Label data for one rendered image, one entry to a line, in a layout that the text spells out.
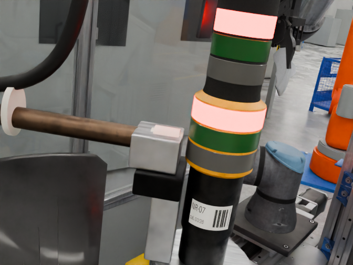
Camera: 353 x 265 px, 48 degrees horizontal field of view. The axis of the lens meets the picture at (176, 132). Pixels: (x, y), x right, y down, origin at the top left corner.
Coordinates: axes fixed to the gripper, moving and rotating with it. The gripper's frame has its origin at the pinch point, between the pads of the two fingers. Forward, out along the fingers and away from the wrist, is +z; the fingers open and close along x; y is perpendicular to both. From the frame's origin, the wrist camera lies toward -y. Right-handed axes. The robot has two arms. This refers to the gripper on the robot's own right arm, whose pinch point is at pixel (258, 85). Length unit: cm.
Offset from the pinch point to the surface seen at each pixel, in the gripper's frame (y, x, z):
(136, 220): 18, 46, 62
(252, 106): -51, -27, -10
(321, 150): 334, 88, 118
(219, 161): -52, -26, -6
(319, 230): 229, 40, 148
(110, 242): 7, 46, 66
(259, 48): -51, -27, -13
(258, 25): -51, -26, -14
